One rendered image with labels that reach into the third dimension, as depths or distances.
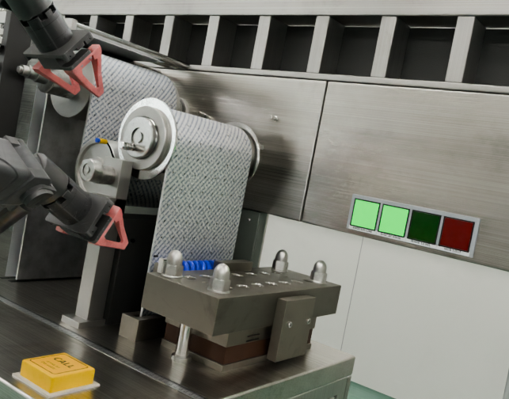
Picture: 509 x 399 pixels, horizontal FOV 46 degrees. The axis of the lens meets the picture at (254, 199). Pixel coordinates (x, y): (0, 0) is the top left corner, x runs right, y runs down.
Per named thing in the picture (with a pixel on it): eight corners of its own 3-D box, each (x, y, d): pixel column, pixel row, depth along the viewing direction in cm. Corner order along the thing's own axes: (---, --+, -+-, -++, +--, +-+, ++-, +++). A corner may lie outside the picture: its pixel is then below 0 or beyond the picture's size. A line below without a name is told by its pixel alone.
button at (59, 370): (18, 376, 81) (21, 359, 81) (62, 367, 87) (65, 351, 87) (49, 395, 77) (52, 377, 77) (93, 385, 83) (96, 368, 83)
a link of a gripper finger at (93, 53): (96, 109, 94) (64, 59, 88) (67, 106, 98) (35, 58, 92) (123, 82, 97) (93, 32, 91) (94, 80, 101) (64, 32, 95)
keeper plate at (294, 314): (266, 359, 105) (277, 298, 105) (296, 351, 113) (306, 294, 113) (277, 363, 104) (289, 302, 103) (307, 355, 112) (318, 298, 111)
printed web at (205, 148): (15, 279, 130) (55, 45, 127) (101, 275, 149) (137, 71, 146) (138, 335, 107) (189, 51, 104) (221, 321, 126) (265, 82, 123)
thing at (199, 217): (146, 274, 107) (165, 171, 106) (228, 270, 126) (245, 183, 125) (148, 275, 106) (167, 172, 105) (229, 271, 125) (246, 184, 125)
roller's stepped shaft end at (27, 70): (12, 77, 114) (14, 59, 114) (39, 83, 119) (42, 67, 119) (21, 77, 112) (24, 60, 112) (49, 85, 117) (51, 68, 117)
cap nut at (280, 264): (267, 268, 128) (271, 247, 127) (276, 267, 131) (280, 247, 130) (281, 272, 125) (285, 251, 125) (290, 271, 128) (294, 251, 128)
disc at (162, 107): (109, 167, 114) (129, 90, 112) (112, 168, 114) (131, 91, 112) (163, 188, 105) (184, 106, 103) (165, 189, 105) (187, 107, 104)
